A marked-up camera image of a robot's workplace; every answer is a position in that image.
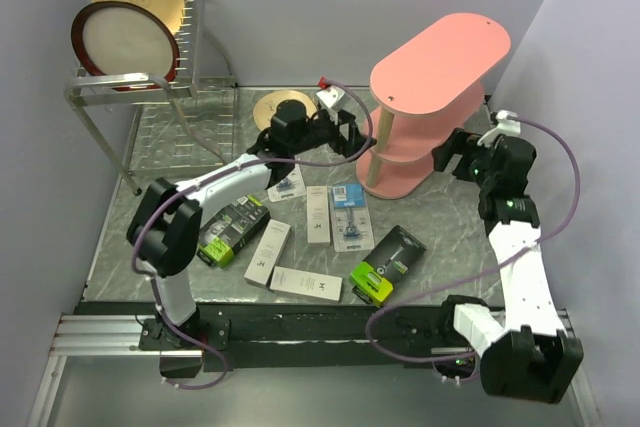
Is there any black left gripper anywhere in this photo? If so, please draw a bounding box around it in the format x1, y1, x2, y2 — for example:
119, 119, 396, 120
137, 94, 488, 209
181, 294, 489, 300
291, 108, 377, 162

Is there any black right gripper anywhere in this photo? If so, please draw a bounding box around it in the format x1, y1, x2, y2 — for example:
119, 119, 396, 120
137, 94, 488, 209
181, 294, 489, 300
430, 127, 497, 190

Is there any pink three-tier shelf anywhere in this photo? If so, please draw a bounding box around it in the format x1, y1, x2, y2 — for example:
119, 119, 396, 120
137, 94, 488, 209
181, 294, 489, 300
356, 13, 511, 199

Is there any blue razor blister pack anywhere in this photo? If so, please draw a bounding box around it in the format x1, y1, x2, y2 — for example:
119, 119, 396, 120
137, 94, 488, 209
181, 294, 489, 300
268, 165, 306, 202
329, 183, 375, 253

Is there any black green razor box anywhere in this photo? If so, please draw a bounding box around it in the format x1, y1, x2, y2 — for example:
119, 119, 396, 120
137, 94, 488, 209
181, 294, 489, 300
349, 225, 427, 307
196, 196, 271, 268

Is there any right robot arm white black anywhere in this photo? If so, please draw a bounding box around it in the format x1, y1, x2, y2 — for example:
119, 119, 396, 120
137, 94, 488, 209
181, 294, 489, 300
433, 128, 584, 404

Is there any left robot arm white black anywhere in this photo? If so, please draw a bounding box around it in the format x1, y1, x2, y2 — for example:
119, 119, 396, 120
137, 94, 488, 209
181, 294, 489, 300
126, 108, 376, 349

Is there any white razor box upright centre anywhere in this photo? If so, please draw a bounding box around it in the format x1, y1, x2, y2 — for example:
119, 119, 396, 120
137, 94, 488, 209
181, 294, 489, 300
306, 186, 331, 245

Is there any floral wooden plate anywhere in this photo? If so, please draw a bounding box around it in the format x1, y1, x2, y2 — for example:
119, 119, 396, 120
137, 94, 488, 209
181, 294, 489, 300
253, 90, 316, 131

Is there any white razor box bottom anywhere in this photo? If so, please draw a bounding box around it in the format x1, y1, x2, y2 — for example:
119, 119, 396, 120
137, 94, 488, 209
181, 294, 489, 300
269, 266, 342, 302

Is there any white razor box slanted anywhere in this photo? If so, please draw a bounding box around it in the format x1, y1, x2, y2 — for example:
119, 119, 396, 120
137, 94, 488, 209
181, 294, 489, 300
244, 219, 291, 287

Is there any metal dish rack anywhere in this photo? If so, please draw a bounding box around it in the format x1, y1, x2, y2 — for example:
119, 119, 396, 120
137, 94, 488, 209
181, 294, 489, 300
64, 0, 238, 195

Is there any brown rimmed white plate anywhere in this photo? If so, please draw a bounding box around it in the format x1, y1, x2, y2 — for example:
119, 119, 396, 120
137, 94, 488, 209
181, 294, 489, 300
70, 1, 180, 82

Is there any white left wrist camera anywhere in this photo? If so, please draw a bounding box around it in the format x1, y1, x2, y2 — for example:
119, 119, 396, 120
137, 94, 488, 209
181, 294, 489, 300
315, 86, 346, 111

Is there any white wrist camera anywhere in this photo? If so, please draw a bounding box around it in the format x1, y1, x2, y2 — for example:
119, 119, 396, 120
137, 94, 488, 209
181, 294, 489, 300
315, 86, 346, 111
477, 110, 521, 148

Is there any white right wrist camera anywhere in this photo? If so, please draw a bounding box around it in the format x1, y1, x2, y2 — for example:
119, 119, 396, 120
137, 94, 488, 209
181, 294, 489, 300
477, 110, 521, 148

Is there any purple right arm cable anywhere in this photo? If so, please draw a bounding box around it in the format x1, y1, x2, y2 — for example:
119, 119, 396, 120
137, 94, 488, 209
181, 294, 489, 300
365, 115, 582, 384

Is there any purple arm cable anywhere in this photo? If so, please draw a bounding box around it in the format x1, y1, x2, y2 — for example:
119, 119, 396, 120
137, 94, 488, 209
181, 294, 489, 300
130, 81, 377, 392
365, 115, 582, 384

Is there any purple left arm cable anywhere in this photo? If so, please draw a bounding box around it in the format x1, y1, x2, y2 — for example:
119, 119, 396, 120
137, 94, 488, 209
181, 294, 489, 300
130, 81, 377, 392

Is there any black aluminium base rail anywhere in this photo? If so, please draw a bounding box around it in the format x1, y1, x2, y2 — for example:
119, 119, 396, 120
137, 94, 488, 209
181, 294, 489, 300
49, 299, 584, 378

